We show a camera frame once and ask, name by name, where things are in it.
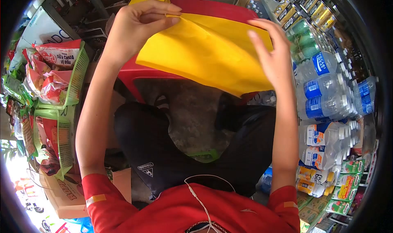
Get person's left hand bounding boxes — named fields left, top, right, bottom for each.
left=106, top=0, right=183, bottom=69

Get person's right hand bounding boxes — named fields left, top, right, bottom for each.
left=247, top=18, right=294, bottom=91

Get person's left fingers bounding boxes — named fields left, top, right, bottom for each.
left=140, top=13, right=169, bottom=24

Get person's right thumb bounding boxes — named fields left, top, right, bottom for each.
left=247, top=30, right=272, bottom=68

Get person's left index finger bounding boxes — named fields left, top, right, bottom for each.
left=132, top=0, right=183, bottom=15

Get person's right index finger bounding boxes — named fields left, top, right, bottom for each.
left=247, top=18, right=284, bottom=38

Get person's left thumb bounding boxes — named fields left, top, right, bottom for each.
left=144, top=16, right=182, bottom=41

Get red plastic stool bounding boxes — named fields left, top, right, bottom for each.
left=117, top=0, right=271, bottom=106

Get full shop shelf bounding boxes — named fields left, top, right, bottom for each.
left=236, top=0, right=381, bottom=233

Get grey metal rack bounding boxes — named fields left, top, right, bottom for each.
left=40, top=0, right=108, bottom=41

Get green basket with snack packets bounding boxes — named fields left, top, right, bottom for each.
left=23, top=39, right=89, bottom=111

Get white printed carton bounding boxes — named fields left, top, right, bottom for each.
left=9, top=6, right=74, bottom=71

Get person's legs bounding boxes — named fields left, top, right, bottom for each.
left=114, top=93, right=277, bottom=200

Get small green plastic basket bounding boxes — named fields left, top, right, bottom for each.
left=186, top=148, right=220, bottom=163

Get green basket with red bags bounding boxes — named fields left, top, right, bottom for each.
left=32, top=109, right=77, bottom=181

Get hanging snack packets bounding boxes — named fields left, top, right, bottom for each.
left=1, top=73, right=38, bottom=160

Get person's body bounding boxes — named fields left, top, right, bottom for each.
left=81, top=173, right=301, bottom=233

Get brown cardboard box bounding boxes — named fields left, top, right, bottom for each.
left=39, top=167, right=132, bottom=219

